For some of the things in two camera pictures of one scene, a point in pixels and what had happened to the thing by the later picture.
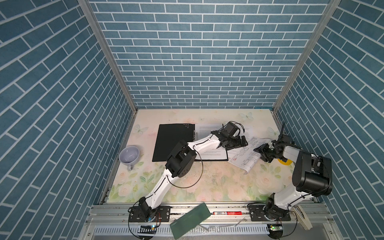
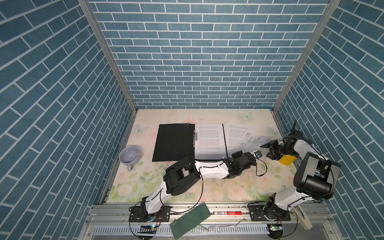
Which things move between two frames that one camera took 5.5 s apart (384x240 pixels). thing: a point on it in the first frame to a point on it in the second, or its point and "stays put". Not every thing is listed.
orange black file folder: [169, 135] stays put
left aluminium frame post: [89, 11] stays put
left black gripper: [238, 143] to [234, 155]
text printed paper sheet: [202, 130] stays put
